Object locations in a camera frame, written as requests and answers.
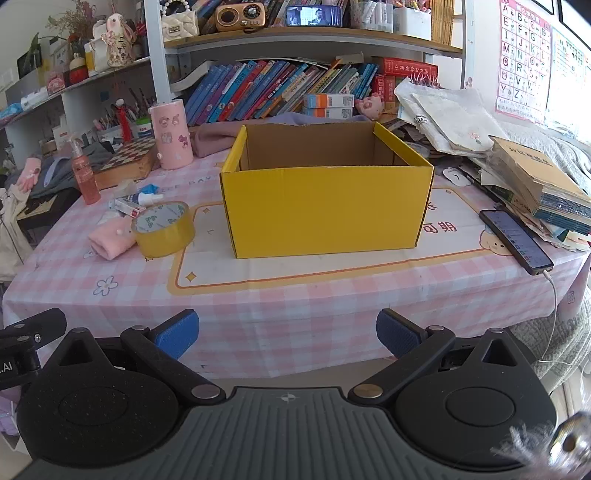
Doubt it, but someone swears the bunch of pens and brushes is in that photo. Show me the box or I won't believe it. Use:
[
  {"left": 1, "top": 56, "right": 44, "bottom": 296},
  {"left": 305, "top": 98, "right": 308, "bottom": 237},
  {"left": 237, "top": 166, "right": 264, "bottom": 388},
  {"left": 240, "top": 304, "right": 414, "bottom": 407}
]
[{"left": 95, "top": 88, "right": 155, "bottom": 132}]

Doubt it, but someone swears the alphabet wall poster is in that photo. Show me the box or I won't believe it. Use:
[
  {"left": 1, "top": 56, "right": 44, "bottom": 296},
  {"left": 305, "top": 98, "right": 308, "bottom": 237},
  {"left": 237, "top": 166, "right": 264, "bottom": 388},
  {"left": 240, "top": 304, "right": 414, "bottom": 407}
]
[{"left": 495, "top": 0, "right": 553, "bottom": 125}]

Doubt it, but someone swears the white wall chart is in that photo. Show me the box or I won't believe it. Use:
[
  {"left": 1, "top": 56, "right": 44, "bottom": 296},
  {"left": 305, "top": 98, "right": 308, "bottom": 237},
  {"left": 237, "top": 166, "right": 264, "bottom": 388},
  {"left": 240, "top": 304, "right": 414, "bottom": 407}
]
[{"left": 545, "top": 28, "right": 591, "bottom": 139}]

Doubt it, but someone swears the white quilted handbag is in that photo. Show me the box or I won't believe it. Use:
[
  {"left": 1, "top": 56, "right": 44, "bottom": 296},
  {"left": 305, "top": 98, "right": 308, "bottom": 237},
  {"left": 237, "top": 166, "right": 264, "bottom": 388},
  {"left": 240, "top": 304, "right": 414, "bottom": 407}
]
[{"left": 161, "top": 0, "right": 200, "bottom": 38}]

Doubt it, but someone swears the white plastic bag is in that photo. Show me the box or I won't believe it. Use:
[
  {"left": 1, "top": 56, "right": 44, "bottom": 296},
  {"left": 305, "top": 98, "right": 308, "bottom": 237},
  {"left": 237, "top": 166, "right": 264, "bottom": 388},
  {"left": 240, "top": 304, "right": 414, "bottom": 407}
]
[{"left": 394, "top": 78, "right": 497, "bottom": 155}]

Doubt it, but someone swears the pink plush pig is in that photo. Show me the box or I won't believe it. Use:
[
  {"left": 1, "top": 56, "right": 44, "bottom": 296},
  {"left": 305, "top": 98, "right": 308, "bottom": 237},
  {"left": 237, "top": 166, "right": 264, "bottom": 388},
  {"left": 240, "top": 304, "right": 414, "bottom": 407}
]
[{"left": 355, "top": 92, "right": 385, "bottom": 118}]

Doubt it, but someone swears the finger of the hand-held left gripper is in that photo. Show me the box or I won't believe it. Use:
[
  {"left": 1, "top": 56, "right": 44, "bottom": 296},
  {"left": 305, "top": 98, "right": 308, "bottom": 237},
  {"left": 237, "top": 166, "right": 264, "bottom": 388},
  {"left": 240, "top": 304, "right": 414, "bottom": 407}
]
[{"left": 0, "top": 308, "right": 68, "bottom": 344}]

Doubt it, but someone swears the pink and purple garment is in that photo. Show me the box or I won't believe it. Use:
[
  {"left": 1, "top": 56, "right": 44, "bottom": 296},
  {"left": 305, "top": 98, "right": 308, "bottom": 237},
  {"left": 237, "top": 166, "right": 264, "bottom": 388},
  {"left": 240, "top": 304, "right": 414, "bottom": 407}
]
[{"left": 188, "top": 113, "right": 375, "bottom": 158}]

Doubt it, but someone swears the small red and white box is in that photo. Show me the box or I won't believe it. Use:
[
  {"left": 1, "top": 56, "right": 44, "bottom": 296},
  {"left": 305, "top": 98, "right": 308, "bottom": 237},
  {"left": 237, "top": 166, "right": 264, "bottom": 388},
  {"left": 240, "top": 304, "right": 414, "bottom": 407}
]
[{"left": 114, "top": 198, "right": 147, "bottom": 219}]

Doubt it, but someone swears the pink spray bottle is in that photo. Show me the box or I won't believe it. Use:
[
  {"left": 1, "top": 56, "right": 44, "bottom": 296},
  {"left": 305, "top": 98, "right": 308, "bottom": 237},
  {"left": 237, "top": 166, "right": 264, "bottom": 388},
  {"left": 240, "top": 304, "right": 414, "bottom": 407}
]
[{"left": 69, "top": 137, "right": 101, "bottom": 206}]

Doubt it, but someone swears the black smartphone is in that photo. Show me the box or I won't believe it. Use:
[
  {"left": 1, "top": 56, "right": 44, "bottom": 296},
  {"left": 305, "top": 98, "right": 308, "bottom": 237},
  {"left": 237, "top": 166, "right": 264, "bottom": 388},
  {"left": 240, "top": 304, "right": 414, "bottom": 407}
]
[{"left": 479, "top": 209, "right": 555, "bottom": 276}]

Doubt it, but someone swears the red thick dictionary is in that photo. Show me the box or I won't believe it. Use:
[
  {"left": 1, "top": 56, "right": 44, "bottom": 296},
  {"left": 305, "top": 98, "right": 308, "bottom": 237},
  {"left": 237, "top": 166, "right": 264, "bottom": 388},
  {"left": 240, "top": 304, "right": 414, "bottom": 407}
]
[{"left": 373, "top": 57, "right": 438, "bottom": 88}]

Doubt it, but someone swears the row of colourful books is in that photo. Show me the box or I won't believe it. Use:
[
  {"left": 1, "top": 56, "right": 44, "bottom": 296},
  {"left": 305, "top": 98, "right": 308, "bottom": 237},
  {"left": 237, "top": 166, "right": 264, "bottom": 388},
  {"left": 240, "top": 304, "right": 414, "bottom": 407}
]
[{"left": 185, "top": 59, "right": 384, "bottom": 125}]

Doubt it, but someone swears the grey quilted bedding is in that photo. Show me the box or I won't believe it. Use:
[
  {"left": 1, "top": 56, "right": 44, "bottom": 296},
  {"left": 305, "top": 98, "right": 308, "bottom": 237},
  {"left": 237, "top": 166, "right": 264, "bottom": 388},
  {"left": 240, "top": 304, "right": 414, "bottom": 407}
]
[{"left": 503, "top": 120, "right": 591, "bottom": 199}]

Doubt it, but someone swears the stack of worn books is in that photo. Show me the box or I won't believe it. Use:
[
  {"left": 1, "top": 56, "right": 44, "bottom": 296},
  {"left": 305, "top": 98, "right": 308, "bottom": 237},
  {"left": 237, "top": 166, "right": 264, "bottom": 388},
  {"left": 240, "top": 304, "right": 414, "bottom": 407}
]
[{"left": 471, "top": 136, "right": 591, "bottom": 254}]

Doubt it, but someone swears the white flat box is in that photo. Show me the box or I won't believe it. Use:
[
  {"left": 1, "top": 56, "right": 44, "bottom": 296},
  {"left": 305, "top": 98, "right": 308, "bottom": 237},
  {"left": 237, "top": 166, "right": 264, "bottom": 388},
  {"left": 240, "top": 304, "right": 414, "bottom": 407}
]
[{"left": 21, "top": 88, "right": 49, "bottom": 109}]

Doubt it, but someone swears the red tasselled ornament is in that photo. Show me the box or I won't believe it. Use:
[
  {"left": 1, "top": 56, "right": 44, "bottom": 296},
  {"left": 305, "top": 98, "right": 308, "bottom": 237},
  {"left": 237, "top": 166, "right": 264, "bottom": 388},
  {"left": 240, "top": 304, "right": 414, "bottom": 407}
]
[{"left": 115, "top": 99, "right": 132, "bottom": 144}]

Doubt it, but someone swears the white printed tote bag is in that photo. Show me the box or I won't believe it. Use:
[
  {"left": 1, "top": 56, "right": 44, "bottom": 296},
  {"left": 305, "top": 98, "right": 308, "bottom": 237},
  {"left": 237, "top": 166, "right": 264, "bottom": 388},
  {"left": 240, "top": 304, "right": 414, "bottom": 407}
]
[{"left": 0, "top": 185, "right": 34, "bottom": 282}]

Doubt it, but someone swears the yellow tape roll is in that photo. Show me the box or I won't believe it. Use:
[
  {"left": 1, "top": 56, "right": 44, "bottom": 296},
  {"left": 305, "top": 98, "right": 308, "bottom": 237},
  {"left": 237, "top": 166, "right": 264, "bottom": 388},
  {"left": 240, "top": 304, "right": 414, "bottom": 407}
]
[{"left": 131, "top": 201, "right": 197, "bottom": 257}]

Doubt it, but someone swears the wooden retro radio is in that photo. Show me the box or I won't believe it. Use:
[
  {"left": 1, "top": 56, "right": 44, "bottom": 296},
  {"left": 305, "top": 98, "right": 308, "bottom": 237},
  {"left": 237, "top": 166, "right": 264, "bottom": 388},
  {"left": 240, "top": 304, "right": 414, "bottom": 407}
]
[{"left": 215, "top": 2, "right": 267, "bottom": 32}]

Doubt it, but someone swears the pink cartoon canister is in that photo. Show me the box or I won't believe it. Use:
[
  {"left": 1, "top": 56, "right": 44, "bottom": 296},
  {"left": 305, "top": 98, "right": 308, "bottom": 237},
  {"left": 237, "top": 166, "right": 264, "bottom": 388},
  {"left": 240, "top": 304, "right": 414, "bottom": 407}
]
[{"left": 148, "top": 100, "right": 195, "bottom": 171}]

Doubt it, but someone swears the wooden chessboard box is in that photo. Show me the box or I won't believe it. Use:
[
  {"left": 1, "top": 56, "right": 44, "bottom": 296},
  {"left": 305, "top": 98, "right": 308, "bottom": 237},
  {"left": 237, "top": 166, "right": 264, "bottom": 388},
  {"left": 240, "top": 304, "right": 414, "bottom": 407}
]
[{"left": 91, "top": 137, "right": 160, "bottom": 191}]

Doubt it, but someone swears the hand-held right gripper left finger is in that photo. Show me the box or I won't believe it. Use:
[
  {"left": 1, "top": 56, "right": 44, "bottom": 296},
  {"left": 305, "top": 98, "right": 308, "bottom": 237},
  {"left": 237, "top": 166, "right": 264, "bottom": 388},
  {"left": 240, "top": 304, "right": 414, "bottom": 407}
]
[{"left": 44, "top": 310, "right": 227, "bottom": 409}]

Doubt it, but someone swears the white charging cable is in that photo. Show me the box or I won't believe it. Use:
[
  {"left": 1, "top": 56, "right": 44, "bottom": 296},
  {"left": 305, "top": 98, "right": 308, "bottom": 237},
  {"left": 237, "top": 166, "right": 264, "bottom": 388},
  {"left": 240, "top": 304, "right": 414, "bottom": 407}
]
[{"left": 542, "top": 270, "right": 573, "bottom": 365}]

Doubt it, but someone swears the white pen storage box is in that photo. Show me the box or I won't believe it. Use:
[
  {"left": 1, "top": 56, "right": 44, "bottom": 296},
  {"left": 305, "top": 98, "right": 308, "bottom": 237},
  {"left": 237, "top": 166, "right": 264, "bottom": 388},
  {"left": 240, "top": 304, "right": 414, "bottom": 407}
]
[{"left": 392, "top": 7, "right": 432, "bottom": 40}]

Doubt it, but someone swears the plush rabbit doll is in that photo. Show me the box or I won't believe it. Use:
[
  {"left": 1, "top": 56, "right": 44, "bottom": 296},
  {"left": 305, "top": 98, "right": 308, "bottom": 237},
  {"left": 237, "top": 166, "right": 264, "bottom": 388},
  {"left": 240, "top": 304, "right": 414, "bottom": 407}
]
[{"left": 92, "top": 14, "right": 137, "bottom": 68}]

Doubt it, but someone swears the grey garment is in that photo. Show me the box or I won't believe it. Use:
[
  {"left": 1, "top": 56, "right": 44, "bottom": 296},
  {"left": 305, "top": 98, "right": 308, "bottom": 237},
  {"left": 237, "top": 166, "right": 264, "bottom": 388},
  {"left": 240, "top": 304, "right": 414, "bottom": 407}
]
[{"left": 28, "top": 143, "right": 116, "bottom": 199}]

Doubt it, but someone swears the small pink cloth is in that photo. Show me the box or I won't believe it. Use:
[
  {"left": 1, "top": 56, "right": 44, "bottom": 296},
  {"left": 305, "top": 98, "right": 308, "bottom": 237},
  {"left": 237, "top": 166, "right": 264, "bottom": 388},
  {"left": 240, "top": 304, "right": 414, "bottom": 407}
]
[{"left": 88, "top": 217, "right": 138, "bottom": 260}]

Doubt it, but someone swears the yellow cardboard box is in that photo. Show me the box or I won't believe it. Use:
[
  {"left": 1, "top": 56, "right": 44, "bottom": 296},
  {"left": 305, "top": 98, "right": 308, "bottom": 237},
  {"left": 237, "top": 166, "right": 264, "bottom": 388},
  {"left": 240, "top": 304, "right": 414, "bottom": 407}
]
[{"left": 220, "top": 121, "right": 435, "bottom": 259}]

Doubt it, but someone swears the black keyboard piano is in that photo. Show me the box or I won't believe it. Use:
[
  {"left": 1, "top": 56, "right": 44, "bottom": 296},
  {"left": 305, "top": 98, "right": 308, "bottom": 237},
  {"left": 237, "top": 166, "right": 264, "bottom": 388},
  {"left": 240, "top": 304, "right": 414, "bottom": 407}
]
[{"left": 18, "top": 189, "right": 79, "bottom": 232}]

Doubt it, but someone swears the pink glove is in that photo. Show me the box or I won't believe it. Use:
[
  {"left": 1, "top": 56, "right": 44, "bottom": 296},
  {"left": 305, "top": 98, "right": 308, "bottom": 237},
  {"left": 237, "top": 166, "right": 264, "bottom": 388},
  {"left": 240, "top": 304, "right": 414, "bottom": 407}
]
[{"left": 18, "top": 157, "right": 42, "bottom": 190}]

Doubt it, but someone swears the phone with lit screen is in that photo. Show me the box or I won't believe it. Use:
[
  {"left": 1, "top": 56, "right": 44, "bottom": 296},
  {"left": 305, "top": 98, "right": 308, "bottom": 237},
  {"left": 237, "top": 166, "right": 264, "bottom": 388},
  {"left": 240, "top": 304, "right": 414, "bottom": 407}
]
[{"left": 285, "top": 4, "right": 343, "bottom": 27}]

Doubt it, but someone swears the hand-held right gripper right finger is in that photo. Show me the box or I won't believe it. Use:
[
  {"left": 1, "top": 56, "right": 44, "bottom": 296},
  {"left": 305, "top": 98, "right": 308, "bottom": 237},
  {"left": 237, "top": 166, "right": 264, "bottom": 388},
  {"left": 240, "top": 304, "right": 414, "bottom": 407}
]
[{"left": 347, "top": 309, "right": 543, "bottom": 409}]

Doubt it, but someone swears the white bookshelf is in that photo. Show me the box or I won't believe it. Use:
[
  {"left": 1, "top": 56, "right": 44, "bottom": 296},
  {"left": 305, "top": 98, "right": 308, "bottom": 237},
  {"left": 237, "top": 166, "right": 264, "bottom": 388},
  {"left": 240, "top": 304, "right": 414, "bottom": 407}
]
[{"left": 0, "top": 0, "right": 467, "bottom": 153}]

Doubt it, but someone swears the fluffy charm with metal bell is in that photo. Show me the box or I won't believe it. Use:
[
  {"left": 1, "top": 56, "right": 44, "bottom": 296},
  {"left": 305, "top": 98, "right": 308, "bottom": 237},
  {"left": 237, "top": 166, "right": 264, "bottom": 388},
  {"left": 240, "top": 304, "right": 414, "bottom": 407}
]
[{"left": 489, "top": 411, "right": 591, "bottom": 480}]

